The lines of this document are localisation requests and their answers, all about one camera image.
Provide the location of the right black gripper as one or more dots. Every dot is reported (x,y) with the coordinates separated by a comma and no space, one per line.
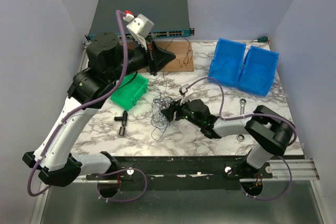
(169,112)

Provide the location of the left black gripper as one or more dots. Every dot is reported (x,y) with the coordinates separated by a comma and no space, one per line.
(156,57)

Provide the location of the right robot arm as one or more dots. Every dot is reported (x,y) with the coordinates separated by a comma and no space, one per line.
(272,132)

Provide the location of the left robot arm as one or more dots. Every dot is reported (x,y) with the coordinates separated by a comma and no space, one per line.
(88,92)

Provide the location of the wooden base board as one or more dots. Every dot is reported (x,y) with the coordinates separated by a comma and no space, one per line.
(184,55)

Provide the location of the green storage bin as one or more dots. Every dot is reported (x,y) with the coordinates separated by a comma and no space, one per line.
(133,87)

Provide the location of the blue storage bin left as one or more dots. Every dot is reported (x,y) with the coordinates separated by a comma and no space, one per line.
(227,62)

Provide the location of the blue storage bin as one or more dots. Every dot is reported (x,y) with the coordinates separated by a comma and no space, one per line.
(258,72)
(227,62)

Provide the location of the long ratchet chrome wrench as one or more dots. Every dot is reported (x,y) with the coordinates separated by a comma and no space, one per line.
(242,102)

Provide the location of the blue storage bin right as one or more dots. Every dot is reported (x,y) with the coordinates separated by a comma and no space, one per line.
(258,72)

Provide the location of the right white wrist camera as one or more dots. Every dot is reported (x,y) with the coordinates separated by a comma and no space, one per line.
(186,92)

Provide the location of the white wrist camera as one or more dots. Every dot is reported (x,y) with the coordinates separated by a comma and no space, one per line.
(139,27)
(186,92)

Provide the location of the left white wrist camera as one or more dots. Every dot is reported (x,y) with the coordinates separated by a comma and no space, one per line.
(139,27)

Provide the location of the grey network switch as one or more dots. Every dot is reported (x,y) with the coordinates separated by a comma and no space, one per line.
(170,17)

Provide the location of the black mounting base rail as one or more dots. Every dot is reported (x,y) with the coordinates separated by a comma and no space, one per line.
(163,173)

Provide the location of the green handled screwdriver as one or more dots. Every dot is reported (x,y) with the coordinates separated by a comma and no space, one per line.
(263,39)

